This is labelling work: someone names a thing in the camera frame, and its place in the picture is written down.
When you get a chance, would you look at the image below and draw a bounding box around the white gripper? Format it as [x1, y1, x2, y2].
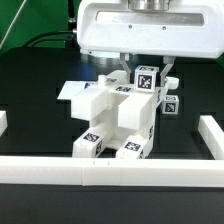
[77, 0, 224, 87]

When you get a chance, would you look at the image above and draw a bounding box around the white cube marker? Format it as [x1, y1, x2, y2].
[162, 95, 179, 115]
[134, 65, 159, 92]

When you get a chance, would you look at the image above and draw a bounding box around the white chair back frame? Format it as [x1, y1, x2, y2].
[71, 66, 179, 131]

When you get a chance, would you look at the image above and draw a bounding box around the white chair seat part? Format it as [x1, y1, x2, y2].
[94, 85, 157, 149]

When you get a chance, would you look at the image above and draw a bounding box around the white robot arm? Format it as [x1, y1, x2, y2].
[77, 0, 224, 63]

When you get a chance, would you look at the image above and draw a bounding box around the white cube near marker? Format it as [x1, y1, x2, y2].
[162, 95, 179, 115]

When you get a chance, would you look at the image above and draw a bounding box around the white right fence bar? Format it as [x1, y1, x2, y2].
[198, 115, 224, 160]

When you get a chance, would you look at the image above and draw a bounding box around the white fence bar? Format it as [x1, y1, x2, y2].
[198, 115, 224, 160]
[0, 156, 224, 187]

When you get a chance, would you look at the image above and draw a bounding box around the white diagonal rod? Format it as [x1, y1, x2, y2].
[0, 0, 27, 51]

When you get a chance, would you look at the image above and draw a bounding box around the white left fence block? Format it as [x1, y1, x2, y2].
[0, 111, 8, 137]

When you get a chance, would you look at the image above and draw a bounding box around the white front fence bar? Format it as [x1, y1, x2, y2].
[0, 156, 224, 187]

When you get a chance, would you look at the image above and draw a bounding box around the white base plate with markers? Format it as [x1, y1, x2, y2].
[57, 81, 94, 100]

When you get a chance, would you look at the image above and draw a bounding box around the black cable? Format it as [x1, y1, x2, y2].
[23, 30, 77, 48]

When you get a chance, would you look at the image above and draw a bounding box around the black cable connector post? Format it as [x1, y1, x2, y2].
[66, 0, 81, 31]

